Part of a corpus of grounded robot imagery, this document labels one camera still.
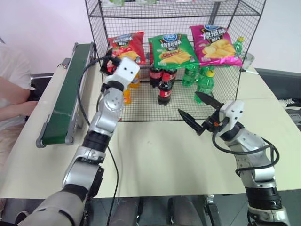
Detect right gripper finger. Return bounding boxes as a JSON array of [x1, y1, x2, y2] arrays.
[[178, 108, 205, 135], [194, 91, 224, 110]]

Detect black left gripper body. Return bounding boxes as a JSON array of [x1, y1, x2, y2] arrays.
[[100, 53, 121, 76]]

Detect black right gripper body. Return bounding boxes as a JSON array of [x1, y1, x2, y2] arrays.
[[196, 110, 230, 137]]

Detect green packaged item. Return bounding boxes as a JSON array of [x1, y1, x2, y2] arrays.
[[103, 0, 126, 7]]

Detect green conveyor belt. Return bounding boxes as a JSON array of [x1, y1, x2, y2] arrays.
[[35, 42, 96, 148]]

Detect red chips bag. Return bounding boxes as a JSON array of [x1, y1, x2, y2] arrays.
[[107, 31, 147, 66]]

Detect orange soda bottle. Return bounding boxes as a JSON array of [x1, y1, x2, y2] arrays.
[[122, 88, 132, 105], [128, 70, 142, 89]]

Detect cola bottle red label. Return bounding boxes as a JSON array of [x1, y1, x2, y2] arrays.
[[165, 68, 178, 82], [149, 63, 164, 88], [157, 73, 174, 106]]

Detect magenta chips bag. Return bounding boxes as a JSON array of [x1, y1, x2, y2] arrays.
[[189, 24, 243, 68]]

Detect clear plastic cup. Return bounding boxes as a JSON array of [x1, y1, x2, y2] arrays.
[[239, 52, 256, 71]]

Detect green chips bag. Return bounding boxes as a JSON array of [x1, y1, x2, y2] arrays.
[[147, 33, 200, 70]]

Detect green bottle yellow cap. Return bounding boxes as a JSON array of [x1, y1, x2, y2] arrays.
[[232, 36, 246, 58]]

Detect dark grey side table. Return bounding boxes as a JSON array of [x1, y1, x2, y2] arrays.
[[255, 67, 301, 102]]

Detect black chair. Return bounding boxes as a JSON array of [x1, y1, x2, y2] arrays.
[[28, 73, 55, 102]]

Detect person in white shirt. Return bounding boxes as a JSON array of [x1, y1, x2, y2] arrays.
[[0, 37, 36, 151]]

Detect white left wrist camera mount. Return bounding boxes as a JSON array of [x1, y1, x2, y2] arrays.
[[105, 56, 141, 89]]

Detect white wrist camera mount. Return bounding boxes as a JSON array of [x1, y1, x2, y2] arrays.
[[218, 100, 245, 132], [105, 56, 141, 89]]

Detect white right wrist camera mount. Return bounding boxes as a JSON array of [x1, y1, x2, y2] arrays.
[[218, 100, 245, 132]]

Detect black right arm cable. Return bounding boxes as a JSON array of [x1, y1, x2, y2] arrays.
[[211, 131, 281, 177]]

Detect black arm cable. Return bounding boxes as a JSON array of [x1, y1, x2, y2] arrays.
[[77, 56, 109, 127], [211, 131, 281, 177]]

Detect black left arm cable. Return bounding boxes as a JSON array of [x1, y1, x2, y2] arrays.
[[77, 56, 109, 127]]

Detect black wire rack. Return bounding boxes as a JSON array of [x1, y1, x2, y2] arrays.
[[84, 0, 268, 123]]

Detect black metal bracket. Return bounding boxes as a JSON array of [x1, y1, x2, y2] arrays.
[[204, 194, 223, 226]]

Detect thin black cable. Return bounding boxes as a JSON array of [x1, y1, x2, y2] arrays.
[[96, 87, 119, 226]]

